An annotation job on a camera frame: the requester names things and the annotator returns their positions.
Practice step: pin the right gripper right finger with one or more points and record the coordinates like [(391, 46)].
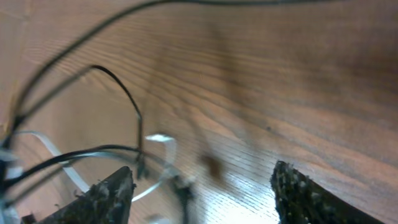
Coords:
[(300, 200)]

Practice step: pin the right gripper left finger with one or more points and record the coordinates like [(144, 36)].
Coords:
[(108, 202)]

